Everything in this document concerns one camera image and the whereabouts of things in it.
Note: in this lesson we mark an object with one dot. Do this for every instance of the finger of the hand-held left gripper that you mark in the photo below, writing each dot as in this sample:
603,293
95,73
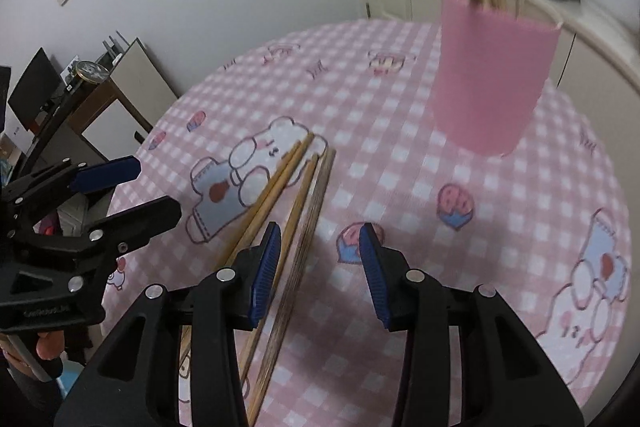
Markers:
105,174
145,219

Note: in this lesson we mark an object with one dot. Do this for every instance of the black computer monitor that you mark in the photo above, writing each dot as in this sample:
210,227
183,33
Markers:
32,89

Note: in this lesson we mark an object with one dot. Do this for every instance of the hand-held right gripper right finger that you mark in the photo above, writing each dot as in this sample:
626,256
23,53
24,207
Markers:
372,277

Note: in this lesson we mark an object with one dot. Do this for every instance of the round metal plate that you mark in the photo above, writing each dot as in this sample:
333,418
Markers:
91,71

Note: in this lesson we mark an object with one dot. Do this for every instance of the grey metal rack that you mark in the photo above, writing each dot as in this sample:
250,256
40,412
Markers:
112,47

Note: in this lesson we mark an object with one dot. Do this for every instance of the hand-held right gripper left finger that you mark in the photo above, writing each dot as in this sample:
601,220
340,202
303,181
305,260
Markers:
265,277

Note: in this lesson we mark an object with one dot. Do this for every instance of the brown and white side cabinet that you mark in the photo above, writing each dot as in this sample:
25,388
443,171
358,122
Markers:
142,72

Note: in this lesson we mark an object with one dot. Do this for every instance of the small photo frame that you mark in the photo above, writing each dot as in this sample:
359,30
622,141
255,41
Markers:
70,67

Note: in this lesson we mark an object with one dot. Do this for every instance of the dark bamboo chopstick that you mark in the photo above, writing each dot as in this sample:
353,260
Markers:
312,207
320,207

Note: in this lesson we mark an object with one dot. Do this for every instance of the person's left hand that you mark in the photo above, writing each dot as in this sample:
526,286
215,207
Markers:
48,346

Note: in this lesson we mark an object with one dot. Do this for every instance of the light bamboo chopstick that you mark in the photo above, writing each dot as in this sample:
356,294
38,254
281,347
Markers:
261,203
304,197
272,197

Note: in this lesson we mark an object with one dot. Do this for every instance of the pink checked bear tablecloth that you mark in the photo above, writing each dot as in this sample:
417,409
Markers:
400,187

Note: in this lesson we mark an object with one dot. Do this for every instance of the pink cup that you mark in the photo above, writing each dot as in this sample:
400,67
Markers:
490,72

